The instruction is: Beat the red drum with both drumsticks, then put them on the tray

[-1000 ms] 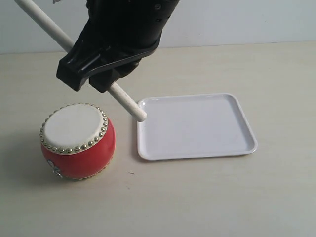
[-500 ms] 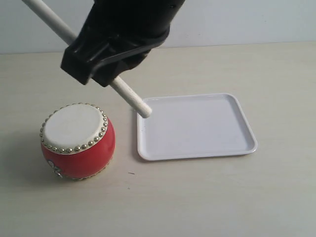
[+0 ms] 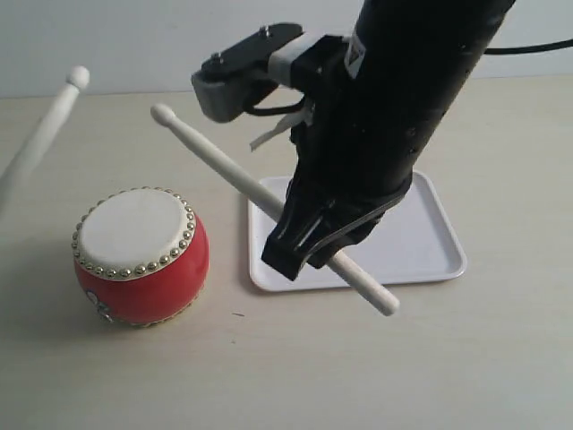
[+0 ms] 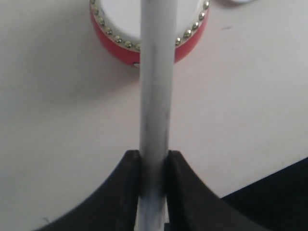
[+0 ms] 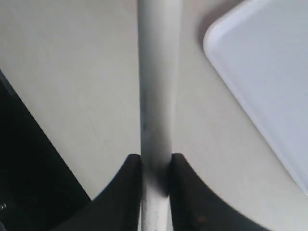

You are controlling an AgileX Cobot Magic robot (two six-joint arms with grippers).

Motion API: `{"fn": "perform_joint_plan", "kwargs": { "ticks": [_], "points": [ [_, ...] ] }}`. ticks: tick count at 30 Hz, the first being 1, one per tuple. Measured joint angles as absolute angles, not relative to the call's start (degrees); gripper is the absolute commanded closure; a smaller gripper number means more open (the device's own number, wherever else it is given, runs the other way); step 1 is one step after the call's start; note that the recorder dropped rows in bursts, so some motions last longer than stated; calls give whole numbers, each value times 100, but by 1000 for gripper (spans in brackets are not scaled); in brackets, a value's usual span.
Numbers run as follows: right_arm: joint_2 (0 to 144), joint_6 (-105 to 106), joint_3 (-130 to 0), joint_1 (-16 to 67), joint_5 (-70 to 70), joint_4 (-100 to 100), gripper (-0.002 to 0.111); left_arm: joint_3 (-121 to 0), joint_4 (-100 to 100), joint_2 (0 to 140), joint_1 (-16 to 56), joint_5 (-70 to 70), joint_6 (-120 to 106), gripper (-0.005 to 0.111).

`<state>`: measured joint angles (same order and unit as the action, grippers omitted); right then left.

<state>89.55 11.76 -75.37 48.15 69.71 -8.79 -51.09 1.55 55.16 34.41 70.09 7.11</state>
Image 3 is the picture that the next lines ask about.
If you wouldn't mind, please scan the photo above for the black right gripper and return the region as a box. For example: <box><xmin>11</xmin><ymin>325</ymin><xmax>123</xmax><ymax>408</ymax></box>
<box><xmin>261</xmin><ymin>34</ymin><xmax>409</xmax><ymax>280</ymax></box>

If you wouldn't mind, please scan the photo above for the white wooden drumstick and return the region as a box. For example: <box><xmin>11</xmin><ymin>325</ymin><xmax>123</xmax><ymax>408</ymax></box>
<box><xmin>150</xmin><ymin>103</ymin><xmax>400</xmax><ymax>316</ymax></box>

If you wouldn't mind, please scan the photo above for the wooden drumstick with red marks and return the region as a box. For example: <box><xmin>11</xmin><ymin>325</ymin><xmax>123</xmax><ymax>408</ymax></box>
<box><xmin>1</xmin><ymin>65</ymin><xmax>90</xmax><ymax>216</ymax></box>

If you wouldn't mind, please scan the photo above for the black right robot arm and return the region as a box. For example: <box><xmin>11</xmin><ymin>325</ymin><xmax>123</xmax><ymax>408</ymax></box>
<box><xmin>261</xmin><ymin>1</ymin><xmax>512</xmax><ymax>280</ymax></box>

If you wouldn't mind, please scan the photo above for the red drum with brass studs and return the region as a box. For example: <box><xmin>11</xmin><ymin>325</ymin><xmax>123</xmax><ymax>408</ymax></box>
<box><xmin>71</xmin><ymin>187</ymin><xmax>210</xmax><ymax>327</ymax></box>

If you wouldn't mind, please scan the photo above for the white rectangular plastic tray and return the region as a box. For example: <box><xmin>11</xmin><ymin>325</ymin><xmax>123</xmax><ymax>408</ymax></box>
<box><xmin>248</xmin><ymin>171</ymin><xmax>467</xmax><ymax>293</ymax></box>

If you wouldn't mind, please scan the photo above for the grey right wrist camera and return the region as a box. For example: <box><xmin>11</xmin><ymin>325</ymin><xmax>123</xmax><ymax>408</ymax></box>
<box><xmin>191</xmin><ymin>22</ymin><xmax>303</xmax><ymax>124</ymax></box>

